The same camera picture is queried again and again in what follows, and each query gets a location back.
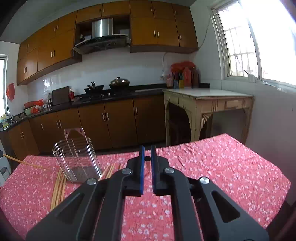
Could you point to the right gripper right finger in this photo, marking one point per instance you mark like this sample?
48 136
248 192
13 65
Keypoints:
201 210

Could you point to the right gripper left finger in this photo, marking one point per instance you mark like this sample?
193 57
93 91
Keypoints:
94 211

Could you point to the wooden chopstick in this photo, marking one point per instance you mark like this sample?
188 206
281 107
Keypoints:
110 171
25 163
105 172
55 190
58 193
62 191

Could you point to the lower wooden kitchen cabinets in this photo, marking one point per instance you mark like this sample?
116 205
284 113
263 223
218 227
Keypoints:
116 123

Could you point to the red floral tablecloth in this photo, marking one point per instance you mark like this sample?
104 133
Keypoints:
255 184

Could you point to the cream wooden side table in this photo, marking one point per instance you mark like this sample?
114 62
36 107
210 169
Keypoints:
200 103

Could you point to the red sauce bottle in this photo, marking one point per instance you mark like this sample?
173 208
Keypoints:
71 94

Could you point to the dark cutting board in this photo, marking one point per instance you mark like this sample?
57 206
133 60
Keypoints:
60 96

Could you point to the black wok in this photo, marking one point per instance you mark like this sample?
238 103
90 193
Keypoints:
94 89

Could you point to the yellow detergent bottle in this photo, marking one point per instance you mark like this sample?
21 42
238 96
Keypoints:
5 120

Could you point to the lidded dark wok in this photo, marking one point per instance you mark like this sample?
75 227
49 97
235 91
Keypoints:
119 84

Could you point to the dark oil bottle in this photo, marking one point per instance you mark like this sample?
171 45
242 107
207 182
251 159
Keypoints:
195 77

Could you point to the red oil bottle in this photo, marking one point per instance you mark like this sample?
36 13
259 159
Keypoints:
187 77

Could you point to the red bag on side table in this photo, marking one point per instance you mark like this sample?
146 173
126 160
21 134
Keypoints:
179 67

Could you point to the steel range hood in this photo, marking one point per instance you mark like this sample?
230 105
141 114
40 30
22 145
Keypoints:
102 34

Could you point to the left window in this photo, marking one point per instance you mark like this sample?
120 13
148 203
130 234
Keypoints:
3 66

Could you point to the window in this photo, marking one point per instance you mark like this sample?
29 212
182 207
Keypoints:
3 66
256 40

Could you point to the right window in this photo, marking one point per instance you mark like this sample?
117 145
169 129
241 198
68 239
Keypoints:
256 40

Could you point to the wire utensil holder basket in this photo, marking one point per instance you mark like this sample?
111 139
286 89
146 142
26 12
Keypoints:
76 156

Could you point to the red plastic bag on wall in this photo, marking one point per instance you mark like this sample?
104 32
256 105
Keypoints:
10 91

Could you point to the upper wooden wall cabinets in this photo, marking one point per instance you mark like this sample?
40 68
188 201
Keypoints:
145 26

